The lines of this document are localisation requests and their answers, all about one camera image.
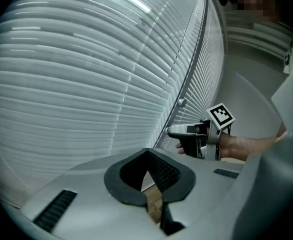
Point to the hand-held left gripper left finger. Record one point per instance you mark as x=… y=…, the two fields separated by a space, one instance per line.
x=112 y=184

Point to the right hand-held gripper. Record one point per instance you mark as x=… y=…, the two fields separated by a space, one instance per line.
x=220 y=116

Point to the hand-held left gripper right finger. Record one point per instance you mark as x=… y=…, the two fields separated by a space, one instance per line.
x=186 y=184

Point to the person's right forearm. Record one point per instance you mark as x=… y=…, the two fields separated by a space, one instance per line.
x=249 y=145

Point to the person's right hand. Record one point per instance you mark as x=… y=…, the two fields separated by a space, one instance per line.
x=180 y=149

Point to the person's light shirt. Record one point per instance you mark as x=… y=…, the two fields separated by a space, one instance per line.
x=292 y=44

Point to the metal window frame post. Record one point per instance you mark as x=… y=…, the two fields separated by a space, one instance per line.
x=186 y=84

